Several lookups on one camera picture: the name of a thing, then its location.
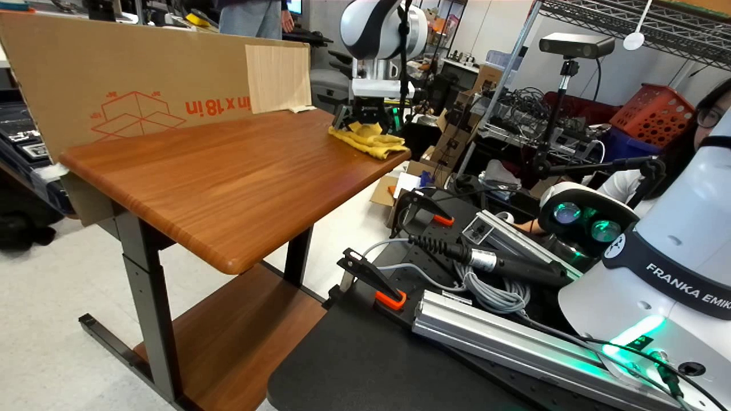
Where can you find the wooden lower table shelf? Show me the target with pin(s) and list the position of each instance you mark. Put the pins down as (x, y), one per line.
(236, 335)

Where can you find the black vertical stand pole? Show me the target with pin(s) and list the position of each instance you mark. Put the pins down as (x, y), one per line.
(402, 60)

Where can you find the yellow towel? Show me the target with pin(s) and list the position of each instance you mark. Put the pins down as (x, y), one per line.
(370, 141)

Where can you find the dark metal table frame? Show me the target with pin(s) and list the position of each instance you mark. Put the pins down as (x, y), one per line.
(148, 305)

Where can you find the white round hanging disc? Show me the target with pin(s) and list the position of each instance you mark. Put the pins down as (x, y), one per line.
(634, 39)

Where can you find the small open cardboard box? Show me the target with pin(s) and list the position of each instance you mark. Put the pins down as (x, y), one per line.
(407, 184)

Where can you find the black camera on tripod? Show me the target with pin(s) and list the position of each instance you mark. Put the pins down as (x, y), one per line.
(575, 44)

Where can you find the white stereo camera green lenses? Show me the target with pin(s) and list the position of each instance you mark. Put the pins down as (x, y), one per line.
(586, 216)

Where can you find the blue plastic bin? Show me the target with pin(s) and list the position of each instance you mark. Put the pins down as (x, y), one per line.
(628, 145)

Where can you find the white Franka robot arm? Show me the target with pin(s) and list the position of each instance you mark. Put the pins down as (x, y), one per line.
(685, 229)

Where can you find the grey metal profile bar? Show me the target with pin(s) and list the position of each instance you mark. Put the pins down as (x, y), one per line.
(517, 241)

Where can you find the person with glasses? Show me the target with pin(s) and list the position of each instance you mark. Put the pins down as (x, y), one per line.
(711, 116)

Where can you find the black camera tripod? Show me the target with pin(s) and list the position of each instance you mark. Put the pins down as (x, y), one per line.
(559, 100)

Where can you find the red plastic basket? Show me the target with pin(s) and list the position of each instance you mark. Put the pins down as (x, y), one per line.
(654, 116)

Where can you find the silver aluminium rail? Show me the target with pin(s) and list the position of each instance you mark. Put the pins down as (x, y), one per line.
(517, 343)

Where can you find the large brown cardboard box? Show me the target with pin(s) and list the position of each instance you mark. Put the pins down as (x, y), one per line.
(114, 70)

